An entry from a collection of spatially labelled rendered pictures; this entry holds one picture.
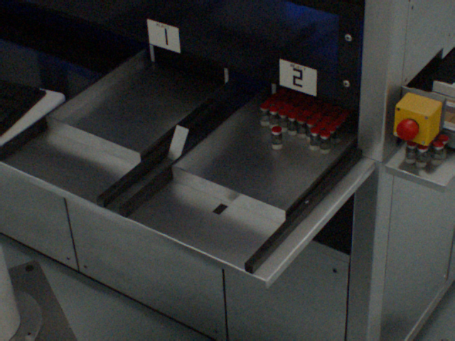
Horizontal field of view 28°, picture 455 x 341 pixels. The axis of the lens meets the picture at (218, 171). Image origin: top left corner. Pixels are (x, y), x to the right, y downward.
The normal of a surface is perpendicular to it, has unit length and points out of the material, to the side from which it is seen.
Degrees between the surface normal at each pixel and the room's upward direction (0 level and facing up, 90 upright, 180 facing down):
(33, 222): 90
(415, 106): 0
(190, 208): 0
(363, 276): 90
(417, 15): 90
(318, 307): 90
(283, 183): 0
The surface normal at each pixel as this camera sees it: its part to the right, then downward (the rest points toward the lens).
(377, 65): -0.58, 0.52
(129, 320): -0.05, -0.79
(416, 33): 0.82, 0.32
